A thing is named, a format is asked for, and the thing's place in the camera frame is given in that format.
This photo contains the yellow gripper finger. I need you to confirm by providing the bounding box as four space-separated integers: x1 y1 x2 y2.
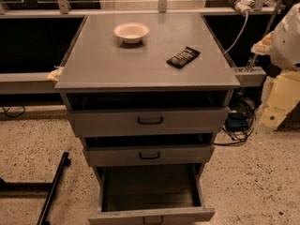
260 71 300 130

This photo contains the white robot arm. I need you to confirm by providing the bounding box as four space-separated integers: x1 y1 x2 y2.
251 4 300 130

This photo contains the grey top drawer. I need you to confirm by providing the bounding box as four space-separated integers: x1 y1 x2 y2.
64 91 229 137

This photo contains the grey drawer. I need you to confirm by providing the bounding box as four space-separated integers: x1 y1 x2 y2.
64 91 229 137
88 164 215 225
83 134 214 167

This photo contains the grey drawer cabinet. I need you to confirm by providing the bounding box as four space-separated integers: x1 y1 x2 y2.
54 12 241 225

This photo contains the grey middle drawer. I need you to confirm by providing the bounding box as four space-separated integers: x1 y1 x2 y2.
83 134 214 167

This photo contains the grey bottom drawer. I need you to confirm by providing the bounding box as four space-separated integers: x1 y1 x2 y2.
88 164 215 225

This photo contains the white bowl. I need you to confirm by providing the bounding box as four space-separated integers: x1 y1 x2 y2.
113 22 149 44

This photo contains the yellow tape piece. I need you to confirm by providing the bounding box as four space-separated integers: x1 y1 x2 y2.
47 67 64 82

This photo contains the black metal stand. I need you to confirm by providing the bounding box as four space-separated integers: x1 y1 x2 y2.
0 152 71 225

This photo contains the black cable bundle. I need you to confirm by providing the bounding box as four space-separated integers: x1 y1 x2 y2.
214 97 257 147

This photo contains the white power plug cable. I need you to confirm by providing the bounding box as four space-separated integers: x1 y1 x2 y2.
222 0 255 56

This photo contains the grey aluminium frame rail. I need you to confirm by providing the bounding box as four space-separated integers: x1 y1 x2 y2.
0 7 286 96

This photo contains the black floor cable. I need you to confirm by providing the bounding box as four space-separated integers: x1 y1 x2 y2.
0 105 26 118

